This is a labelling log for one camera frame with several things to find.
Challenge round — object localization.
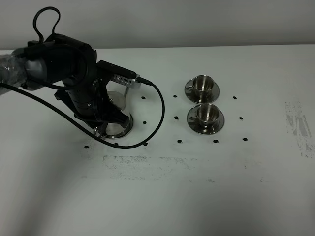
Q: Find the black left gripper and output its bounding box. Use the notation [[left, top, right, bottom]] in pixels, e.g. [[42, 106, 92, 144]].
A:
[[55, 78, 129, 127]]

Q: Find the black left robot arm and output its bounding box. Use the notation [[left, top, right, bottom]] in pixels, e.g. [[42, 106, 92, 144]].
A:
[[0, 34, 134, 128]]

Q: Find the stainless steel teapot coaster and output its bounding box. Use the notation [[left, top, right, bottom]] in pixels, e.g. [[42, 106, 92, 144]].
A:
[[99, 114, 133, 139]]

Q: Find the near stainless steel saucer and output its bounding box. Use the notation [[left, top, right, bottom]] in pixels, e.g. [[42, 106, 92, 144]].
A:
[[187, 109, 225, 135]]

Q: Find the stainless steel saucer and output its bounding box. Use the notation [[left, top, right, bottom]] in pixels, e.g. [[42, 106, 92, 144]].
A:
[[187, 109, 225, 135], [184, 79, 220, 104]]

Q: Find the far stainless steel saucer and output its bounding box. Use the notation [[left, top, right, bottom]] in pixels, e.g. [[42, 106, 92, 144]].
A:
[[184, 79, 220, 104]]

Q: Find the far stainless steel teacup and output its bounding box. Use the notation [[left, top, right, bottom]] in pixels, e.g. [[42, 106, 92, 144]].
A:
[[184, 75, 214, 98]]

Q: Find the stainless steel teacup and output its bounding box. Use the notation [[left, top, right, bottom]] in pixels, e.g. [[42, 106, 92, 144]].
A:
[[184, 75, 214, 98], [188, 103, 220, 127]]

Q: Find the near stainless steel teacup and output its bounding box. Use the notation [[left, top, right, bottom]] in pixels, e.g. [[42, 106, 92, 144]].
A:
[[188, 103, 220, 127]]

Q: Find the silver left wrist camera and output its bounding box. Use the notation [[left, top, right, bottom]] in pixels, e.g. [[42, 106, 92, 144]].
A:
[[110, 74, 141, 89]]

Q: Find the black left camera cable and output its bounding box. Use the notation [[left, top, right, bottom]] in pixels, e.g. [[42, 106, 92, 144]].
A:
[[0, 6, 165, 149]]

